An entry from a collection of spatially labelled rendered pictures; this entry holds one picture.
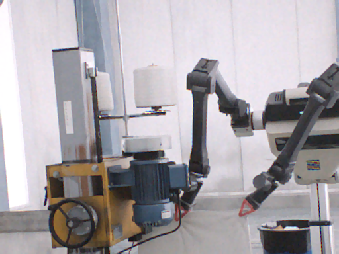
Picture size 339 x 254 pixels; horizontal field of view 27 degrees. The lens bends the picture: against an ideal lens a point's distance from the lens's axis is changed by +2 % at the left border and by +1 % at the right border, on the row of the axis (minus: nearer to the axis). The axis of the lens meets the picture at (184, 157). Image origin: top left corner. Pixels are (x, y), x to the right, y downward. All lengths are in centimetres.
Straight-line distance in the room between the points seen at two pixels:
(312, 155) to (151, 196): 95
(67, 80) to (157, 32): 896
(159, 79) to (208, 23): 861
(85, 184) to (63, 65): 44
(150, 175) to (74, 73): 46
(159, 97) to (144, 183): 35
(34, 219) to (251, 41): 819
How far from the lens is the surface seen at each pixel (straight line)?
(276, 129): 314
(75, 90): 257
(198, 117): 276
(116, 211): 263
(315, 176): 330
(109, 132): 1148
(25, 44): 1018
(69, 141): 259
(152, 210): 254
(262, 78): 1098
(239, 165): 1109
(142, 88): 267
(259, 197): 280
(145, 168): 254
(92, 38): 1167
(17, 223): 325
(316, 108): 265
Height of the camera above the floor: 147
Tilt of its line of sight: 3 degrees down
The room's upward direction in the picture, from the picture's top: 4 degrees counter-clockwise
